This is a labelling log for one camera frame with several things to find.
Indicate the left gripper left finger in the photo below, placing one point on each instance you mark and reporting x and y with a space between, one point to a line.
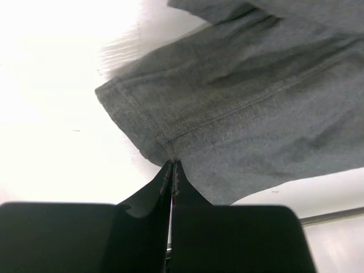
79 237

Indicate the grey shorts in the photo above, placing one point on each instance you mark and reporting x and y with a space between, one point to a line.
270 92

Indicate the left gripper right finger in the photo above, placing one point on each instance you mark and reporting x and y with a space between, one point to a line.
239 238

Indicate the aluminium table edge rail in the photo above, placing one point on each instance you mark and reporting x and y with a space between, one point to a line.
334 216

